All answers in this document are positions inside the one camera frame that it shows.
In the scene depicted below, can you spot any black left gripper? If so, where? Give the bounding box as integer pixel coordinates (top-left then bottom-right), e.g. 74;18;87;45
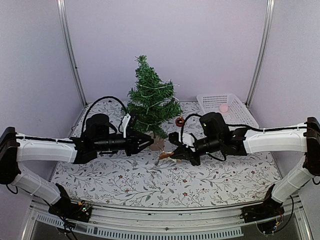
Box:
94;129;154;157

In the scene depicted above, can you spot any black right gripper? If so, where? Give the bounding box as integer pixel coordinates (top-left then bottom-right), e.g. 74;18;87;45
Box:
170;135;222;166

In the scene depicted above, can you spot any clear led light string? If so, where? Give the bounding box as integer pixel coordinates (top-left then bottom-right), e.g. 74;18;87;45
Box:
129;78;181;131

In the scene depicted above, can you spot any orange brown ornament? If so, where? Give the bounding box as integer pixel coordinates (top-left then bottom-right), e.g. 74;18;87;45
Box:
158;149;175;162

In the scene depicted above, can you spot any red ball ornament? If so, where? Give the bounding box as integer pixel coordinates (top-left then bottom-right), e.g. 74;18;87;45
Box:
175;116;185;127

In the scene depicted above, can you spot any small green christmas tree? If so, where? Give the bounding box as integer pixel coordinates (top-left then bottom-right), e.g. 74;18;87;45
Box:
127;55;182;151

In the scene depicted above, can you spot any pink pompom ornament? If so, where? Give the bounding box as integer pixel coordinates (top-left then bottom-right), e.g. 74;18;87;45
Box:
219;104;229;113

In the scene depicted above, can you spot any white plastic basket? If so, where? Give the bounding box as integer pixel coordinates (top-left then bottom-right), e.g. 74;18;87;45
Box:
196;93;259;128

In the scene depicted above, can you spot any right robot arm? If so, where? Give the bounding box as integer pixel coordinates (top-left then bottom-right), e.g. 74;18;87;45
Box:
169;112;320;218

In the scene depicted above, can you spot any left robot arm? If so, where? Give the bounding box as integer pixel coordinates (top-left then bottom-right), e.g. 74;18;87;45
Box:
0;107;154;217

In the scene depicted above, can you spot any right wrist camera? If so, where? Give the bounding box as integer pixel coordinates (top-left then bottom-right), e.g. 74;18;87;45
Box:
168;132;183;147

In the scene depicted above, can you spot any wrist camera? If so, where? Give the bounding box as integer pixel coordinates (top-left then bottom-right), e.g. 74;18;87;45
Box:
129;113;138;128
168;132;183;147

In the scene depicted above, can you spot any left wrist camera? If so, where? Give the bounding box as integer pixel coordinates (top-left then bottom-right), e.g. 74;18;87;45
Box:
129;113;138;128

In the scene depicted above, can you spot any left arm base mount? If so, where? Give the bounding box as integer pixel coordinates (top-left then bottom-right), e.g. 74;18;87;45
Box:
48;198;92;223

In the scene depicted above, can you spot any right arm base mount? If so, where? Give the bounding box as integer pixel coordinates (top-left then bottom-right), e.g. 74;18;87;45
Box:
239;203;285;235

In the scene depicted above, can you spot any front aluminium rail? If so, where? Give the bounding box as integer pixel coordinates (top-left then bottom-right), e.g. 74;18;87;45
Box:
21;195;316;240

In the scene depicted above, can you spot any left aluminium frame post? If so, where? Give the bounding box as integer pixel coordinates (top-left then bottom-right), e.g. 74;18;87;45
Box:
56;0;88;107

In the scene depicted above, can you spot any aluminium frame post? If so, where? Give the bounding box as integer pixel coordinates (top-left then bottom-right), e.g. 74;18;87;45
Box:
56;0;88;107
245;0;276;109

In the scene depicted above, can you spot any right aluminium frame post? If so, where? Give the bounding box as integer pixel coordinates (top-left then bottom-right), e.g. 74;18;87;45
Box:
245;0;276;109

